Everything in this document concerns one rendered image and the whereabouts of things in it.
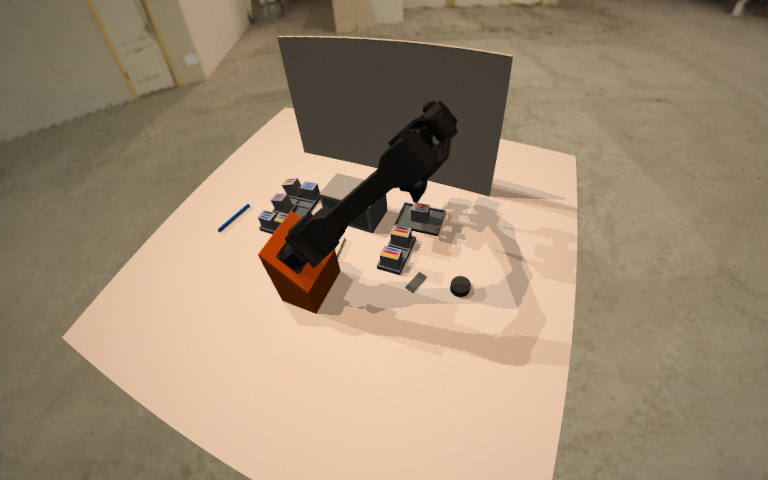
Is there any black short cylinder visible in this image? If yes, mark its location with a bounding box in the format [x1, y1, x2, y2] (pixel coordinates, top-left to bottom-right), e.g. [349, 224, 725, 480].
[450, 276, 471, 298]

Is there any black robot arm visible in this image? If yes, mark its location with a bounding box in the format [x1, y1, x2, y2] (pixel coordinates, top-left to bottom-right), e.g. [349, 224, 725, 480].
[277, 101, 458, 274]

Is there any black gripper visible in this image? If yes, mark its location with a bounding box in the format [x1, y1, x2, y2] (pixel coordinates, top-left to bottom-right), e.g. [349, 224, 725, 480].
[399, 142, 437, 203]

